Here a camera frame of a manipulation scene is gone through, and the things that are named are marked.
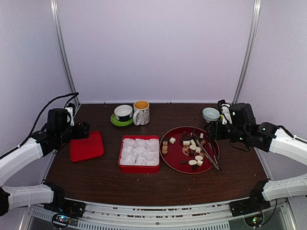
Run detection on white oval chocolate lower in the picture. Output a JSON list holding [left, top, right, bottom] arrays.
[[188, 160, 197, 166]]

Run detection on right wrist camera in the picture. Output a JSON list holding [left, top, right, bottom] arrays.
[[217, 100, 232, 125]]

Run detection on white paper liner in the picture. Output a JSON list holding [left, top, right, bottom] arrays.
[[119, 138, 159, 167]]

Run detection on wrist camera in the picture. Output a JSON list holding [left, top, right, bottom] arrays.
[[217, 100, 232, 125], [65, 103, 76, 127]]

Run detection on red chocolate box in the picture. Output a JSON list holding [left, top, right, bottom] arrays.
[[118, 135, 160, 173]]

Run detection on white round chocolate centre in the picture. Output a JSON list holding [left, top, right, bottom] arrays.
[[189, 145, 197, 151]]

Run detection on tan square chocolate lower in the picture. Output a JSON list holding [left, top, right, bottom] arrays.
[[162, 145, 168, 155]]

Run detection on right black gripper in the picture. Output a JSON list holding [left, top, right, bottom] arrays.
[[204, 121, 248, 145]]

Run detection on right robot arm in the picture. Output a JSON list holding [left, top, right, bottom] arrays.
[[202, 100, 307, 212]]

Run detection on white square chocolate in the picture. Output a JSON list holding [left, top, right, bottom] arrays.
[[169, 137, 176, 144]]

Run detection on red box lid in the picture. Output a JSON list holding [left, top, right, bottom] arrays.
[[70, 131, 105, 162]]

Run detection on green saucer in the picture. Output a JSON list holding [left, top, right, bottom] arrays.
[[110, 114, 133, 127]]

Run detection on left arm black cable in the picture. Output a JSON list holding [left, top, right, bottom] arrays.
[[19, 92, 80, 149]]

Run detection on metal tongs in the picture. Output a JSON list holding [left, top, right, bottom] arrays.
[[191, 131, 223, 173]]

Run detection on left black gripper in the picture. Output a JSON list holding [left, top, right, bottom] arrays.
[[56, 121, 89, 145]]

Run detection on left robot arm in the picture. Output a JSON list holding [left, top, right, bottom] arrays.
[[0, 107, 90, 215]]

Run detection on light blue bowl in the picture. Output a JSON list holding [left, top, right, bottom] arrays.
[[202, 107, 220, 122]]

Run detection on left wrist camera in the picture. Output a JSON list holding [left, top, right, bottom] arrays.
[[65, 103, 76, 127]]

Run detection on white patterned mug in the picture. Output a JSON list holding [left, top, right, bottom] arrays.
[[132, 101, 150, 126]]

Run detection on round red tray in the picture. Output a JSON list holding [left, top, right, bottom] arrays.
[[160, 126, 220, 174]]

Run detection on white and dark cup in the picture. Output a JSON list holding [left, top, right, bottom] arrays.
[[114, 104, 133, 122]]

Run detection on metal base rail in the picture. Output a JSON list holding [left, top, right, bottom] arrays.
[[24, 197, 288, 230]]

